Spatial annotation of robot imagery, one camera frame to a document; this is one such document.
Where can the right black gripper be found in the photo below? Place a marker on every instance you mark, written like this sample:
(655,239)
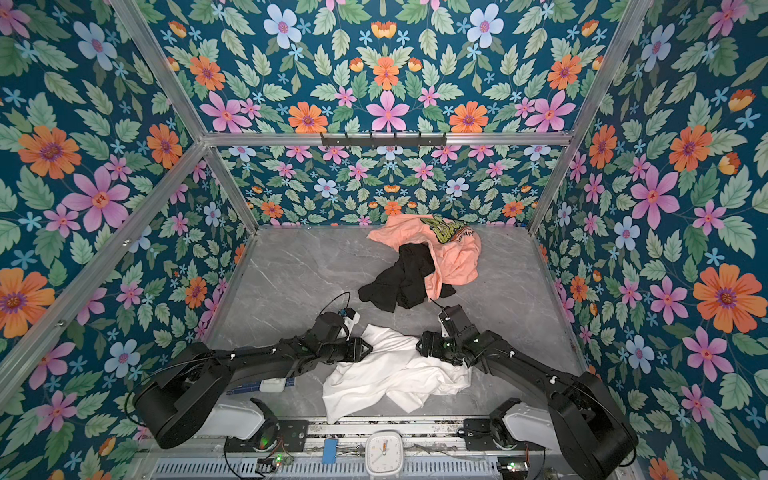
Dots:
(435,338)

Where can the white cloth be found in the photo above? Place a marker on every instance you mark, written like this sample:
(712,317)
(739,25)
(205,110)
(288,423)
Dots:
(393,369)

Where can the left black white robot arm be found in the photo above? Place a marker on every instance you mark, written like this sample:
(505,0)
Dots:
(179,398)

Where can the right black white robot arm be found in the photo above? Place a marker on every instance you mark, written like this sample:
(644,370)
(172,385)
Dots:
(574,416)

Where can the pink printed t-shirt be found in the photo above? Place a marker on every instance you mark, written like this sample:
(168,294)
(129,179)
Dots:
(454,247)

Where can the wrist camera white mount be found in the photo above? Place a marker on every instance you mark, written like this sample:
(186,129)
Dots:
(350,319)
(447,326)

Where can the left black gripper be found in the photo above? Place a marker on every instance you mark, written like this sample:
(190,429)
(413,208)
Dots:
(357,349)

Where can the right green circuit board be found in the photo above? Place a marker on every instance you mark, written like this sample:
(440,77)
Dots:
(511,468)

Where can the green circuit board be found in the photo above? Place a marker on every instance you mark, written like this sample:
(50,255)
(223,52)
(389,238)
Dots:
(511,468)
(275,463)

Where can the left green circuit board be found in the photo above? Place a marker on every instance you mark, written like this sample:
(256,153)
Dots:
(275,463)

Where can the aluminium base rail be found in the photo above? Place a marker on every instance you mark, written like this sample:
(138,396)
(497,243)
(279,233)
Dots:
(384,429)

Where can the white analog timer clock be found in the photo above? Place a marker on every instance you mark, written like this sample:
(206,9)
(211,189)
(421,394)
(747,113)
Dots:
(384,455)

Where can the white plastic device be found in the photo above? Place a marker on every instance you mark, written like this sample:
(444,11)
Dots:
(274,385)

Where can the blue booklet with barcode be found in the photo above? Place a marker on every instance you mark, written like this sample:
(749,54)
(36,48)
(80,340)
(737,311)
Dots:
(254,387)

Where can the white slotted cable duct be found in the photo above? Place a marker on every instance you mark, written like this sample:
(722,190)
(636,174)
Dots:
(314,468)

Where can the small blue card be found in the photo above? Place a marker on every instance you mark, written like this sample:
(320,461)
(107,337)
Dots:
(329,454)

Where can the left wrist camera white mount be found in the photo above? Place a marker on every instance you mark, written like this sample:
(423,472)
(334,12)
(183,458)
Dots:
(350,319)

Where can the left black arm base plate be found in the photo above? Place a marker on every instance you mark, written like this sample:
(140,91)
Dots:
(284,435)

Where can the black cloth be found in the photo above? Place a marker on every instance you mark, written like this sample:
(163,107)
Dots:
(402,284)

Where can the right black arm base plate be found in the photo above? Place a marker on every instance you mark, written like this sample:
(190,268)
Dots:
(482,434)

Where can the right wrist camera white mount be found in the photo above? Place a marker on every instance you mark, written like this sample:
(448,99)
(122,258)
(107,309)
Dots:
(447,326)

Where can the black hook rail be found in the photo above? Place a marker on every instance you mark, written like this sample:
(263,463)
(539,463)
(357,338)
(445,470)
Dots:
(375,140)

